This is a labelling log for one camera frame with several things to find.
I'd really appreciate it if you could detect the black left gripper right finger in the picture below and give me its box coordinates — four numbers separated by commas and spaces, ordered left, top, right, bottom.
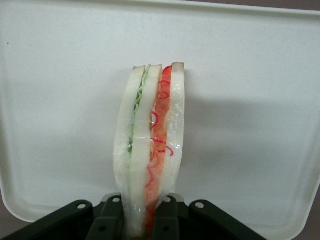
151, 195, 182, 240

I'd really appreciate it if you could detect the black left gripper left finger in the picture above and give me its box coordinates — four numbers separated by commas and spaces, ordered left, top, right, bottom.
86, 194, 126, 240

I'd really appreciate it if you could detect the triangle sandwich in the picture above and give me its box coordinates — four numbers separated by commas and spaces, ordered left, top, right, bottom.
112, 61, 186, 238

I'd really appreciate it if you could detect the cream plastic tray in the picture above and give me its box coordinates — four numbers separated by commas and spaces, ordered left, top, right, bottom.
0, 0, 320, 240

